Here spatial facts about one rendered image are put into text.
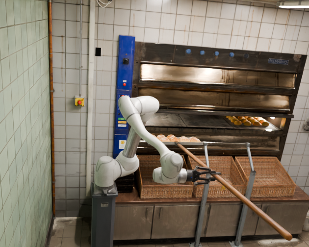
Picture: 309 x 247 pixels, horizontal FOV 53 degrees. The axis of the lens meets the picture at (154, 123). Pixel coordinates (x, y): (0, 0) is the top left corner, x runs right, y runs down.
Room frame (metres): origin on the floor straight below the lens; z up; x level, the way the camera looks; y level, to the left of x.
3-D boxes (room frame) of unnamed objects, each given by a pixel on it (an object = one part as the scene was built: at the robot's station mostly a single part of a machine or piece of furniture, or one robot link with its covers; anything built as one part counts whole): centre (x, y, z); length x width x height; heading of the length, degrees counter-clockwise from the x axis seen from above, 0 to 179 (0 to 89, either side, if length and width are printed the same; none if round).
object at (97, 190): (2.19, 0.35, 1.03); 0.22 x 0.18 x 0.06; 15
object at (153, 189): (3.03, -0.15, 0.72); 0.56 x 0.49 x 0.28; 102
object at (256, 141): (3.41, -0.67, 1.02); 1.79 x 0.11 x 0.19; 101
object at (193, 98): (3.41, -0.67, 1.54); 1.79 x 0.11 x 0.19; 101
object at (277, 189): (3.26, -1.32, 0.72); 0.56 x 0.49 x 0.28; 102
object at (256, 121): (3.95, -1.16, 1.21); 0.61 x 0.48 x 0.06; 11
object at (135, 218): (3.10, -0.62, 0.29); 2.42 x 0.56 x 0.58; 101
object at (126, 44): (4.12, 0.53, 1.07); 1.93 x 0.16 x 2.15; 11
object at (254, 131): (3.43, -0.67, 1.16); 1.80 x 0.06 x 0.04; 101
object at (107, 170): (2.22, 0.35, 1.17); 0.18 x 0.16 x 0.22; 133
